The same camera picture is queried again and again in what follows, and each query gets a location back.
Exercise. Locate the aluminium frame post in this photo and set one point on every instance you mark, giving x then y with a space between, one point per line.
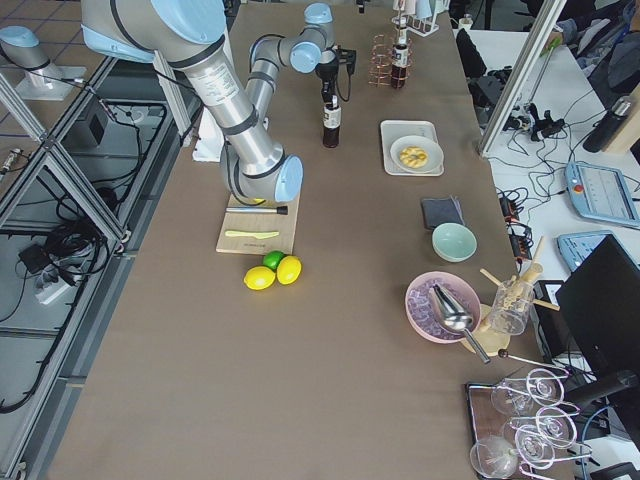
530 52

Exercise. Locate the wooden cup tree stand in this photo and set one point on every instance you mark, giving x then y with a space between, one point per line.
493 341

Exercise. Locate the copper wire bottle rack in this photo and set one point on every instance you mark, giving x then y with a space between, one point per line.
379 71

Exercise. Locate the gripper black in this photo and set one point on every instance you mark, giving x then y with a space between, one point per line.
326 75

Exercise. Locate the metal muddler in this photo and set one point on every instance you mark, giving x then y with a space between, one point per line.
277 210

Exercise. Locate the wooden cutting board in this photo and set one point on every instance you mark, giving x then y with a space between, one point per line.
285 224

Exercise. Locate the glass jar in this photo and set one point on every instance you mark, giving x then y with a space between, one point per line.
510 310

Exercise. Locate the black thermos bottle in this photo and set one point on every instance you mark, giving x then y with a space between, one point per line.
608 125

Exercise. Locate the black glass tray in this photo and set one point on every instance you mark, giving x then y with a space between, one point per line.
484 419

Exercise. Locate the metal ice scoop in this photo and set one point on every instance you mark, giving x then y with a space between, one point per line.
453 317

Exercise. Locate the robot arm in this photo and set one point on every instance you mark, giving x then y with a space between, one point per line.
191 37
43 78

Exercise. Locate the yellow plastic knife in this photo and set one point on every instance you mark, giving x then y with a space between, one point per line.
251 234

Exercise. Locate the white serving tray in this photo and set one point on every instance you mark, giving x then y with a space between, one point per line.
398 135

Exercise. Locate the mint green bowl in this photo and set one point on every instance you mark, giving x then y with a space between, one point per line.
454 242

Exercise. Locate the yellow lemon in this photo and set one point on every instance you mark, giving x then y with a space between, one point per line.
259 278
288 270

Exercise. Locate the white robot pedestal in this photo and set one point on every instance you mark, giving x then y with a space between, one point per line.
211 143

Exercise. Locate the white wire cup rack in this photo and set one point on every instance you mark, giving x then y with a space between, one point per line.
419 17

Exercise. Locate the black monitor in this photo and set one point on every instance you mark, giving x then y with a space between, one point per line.
600 305

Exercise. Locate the white plate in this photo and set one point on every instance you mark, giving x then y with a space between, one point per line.
433 149

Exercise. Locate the ring pastry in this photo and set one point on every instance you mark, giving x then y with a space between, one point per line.
413 157

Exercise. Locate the tea bottle dark red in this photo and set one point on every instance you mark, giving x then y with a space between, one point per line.
331 123

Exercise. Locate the tea bottle in rack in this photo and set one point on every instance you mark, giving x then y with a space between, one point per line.
399 63

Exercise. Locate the wine glass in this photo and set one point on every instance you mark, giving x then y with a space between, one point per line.
525 395
494 457
539 453
549 424

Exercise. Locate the teach pendant tablet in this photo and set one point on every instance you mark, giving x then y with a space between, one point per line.
574 248
600 193

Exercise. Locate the green lime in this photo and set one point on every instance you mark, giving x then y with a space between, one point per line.
272 259

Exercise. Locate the pink bowl with ice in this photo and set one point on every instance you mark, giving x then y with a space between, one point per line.
421 314

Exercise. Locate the grey folded cloth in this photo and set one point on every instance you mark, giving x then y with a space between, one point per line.
438 211

